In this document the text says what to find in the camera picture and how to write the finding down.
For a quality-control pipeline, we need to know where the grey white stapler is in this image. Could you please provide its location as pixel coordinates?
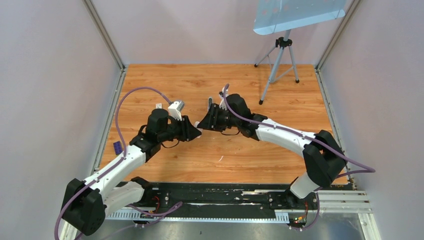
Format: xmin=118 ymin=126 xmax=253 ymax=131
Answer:
xmin=207 ymin=96 xmax=213 ymax=111

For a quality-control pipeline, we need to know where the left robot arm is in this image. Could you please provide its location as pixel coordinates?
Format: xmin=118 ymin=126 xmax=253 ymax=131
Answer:
xmin=58 ymin=108 xmax=202 ymax=236

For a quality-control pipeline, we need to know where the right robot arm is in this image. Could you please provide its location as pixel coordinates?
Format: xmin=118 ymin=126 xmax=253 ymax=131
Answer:
xmin=195 ymin=93 xmax=347 ymax=199

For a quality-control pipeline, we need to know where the purple toy brick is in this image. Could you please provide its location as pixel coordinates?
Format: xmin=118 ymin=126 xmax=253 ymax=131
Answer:
xmin=112 ymin=141 xmax=124 ymax=156

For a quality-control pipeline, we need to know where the silver tripod stand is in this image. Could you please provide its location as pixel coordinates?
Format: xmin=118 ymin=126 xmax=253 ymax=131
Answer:
xmin=254 ymin=29 xmax=300 ymax=105

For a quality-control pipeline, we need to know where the light blue perforated panel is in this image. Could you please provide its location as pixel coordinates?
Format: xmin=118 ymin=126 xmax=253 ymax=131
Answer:
xmin=253 ymin=0 xmax=347 ymax=36

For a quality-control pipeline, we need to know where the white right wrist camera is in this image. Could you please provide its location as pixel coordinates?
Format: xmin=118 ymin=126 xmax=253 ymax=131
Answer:
xmin=218 ymin=91 xmax=228 ymax=111

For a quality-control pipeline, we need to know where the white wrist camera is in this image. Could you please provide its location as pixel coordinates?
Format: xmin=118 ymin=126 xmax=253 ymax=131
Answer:
xmin=167 ymin=100 xmax=185 ymax=121
xmin=218 ymin=91 xmax=228 ymax=111

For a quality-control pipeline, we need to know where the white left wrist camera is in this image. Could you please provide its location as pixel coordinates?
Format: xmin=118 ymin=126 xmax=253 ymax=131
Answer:
xmin=167 ymin=100 xmax=185 ymax=121

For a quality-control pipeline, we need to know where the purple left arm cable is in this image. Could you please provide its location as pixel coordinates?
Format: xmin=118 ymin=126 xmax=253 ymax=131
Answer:
xmin=54 ymin=86 xmax=173 ymax=240

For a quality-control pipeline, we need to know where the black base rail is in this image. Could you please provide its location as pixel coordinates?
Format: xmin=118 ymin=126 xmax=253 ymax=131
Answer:
xmin=107 ymin=182 xmax=321 ymax=231

